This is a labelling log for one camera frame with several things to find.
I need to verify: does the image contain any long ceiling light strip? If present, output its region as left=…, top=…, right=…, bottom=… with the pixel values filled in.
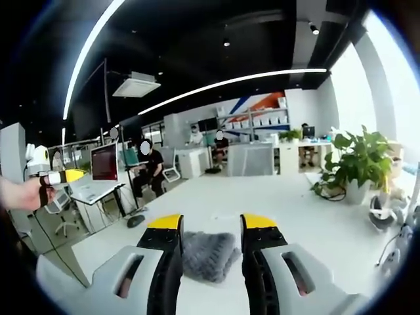
left=62, top=0, right=127, bottom=121
left=137, top=68, right=328, bottom=116

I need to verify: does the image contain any white counter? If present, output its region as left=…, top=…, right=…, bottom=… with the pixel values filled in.
left=227, top=142, right=275, bottom=177

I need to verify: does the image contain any ceiling air conditioner unit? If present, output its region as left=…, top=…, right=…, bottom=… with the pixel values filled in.
left=112, top=71, right=162, bottom=98

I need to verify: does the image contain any person's left hand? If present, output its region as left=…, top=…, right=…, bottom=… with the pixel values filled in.
left=0, top=177, right=56, bottom=211

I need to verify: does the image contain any storage shelf with white boxes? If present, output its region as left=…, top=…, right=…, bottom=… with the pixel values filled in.
left=215, top=96, right=291, bottom=136

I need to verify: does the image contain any white cabinet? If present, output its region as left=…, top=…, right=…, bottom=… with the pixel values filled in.
left=178, top=146, right=211, bottom=180

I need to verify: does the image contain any grey towel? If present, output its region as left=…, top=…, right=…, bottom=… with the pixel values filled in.
left=182, top=230, right=242, bottom=284

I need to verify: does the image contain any white device with cable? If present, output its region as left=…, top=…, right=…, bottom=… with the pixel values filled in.
left=376, top=224, right=415, bottom=274

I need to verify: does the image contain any white office chair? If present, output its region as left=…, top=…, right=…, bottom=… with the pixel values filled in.
left=161, top=147, right=180, bottom=183
left=44, top=188, right=81, bottom=238

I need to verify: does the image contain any black chair base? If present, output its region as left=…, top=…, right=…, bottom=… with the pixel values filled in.
left=127, top=214, right=146, bottom=228

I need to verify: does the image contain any large green potted plant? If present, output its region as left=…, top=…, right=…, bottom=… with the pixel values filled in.
left=310, top=125, right=395, bottom=201

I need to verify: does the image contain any white standing desk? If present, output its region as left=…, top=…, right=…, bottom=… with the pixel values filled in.
left=68, top=180, right=128, bottom=230

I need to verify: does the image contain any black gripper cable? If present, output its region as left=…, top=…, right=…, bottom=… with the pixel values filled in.
left=31, top=209, right=90, bottom=287

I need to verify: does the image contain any computer monitor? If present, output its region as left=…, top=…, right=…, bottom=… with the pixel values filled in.
left=89, top=142, right=119, bottom=182

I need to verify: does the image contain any white headset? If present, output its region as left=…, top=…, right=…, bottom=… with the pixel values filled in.
left=368, top=192, right=406, bottom=231

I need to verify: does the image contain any small green plant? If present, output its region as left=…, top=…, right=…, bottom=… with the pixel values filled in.
left=278, top=129, right=303, bottom=144

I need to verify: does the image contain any white plant pot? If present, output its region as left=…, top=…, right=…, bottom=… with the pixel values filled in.
left=343, top=178, right=372, bottom=205

